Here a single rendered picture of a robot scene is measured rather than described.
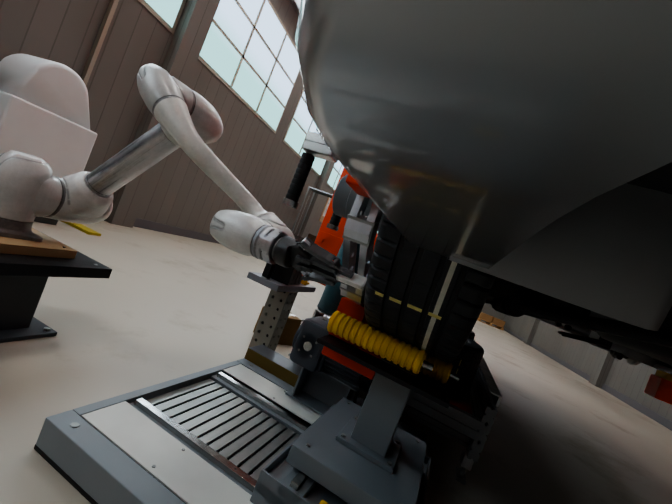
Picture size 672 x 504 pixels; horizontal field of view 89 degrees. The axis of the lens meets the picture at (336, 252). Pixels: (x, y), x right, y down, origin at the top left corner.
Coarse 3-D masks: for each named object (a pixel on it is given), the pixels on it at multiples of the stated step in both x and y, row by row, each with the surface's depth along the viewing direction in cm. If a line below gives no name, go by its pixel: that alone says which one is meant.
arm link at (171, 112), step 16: (176, 96) 100; (160, 112) 98; (176, 112) 98; (176, 128) 97; (192, 128) 98; (192, 144) 97; (192, 160) 100; (208, 160) 98; (224, 176) 101; (240, 192) 103; (240, 208) 106; (256, 208) 104; (272, 224) 97
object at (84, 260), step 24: (0, 264) 98; (24, 264) 104; (48, 264) 111; (72, 264) 120; (96, 264) 130; (0, 288) 111; (24, 288) 118; (0, 312) 114; (24, 312) 121; (0, 336) 112; (24, 336) 118; (48, 336) 126
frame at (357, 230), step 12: (360, 204) 74; (348, 216) 75; (360, 216) 75; (372, 216) 73; (348, 228) 74; (360, 228) 74; (372, 228) 73; (348, 240) 76; (360, 240) 75; (372, 240) 75; (348, 252) 79; (360, 252) 77; (372, 252) 80; (348, 264) 81; (360, 264) 79; (348, 288) 87; (360, 300) 87
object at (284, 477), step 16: (320, 416) 110; (304, 432) 97; (288, 448) 88; (272, 464) 80; (288, 464) 85; (272, 480) 75; (288, 480) 76; (304, 480) 78; (256, 496) 76; (272, 496) 75; (288, 496) 74; (304, 496) 74; (320, 496) 78; (336, 496) 80
